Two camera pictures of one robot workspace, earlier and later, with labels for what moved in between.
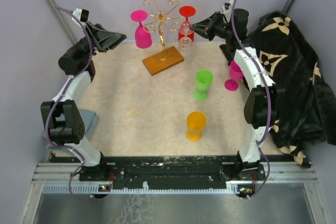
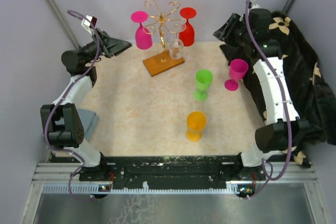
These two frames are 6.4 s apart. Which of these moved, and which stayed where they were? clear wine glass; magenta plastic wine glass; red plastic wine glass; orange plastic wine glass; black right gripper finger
Moved: clear wine glass; black right gripper finger
Stayed: red plastic wine glass; orange plastic wine glass; magenta plastic wine glass
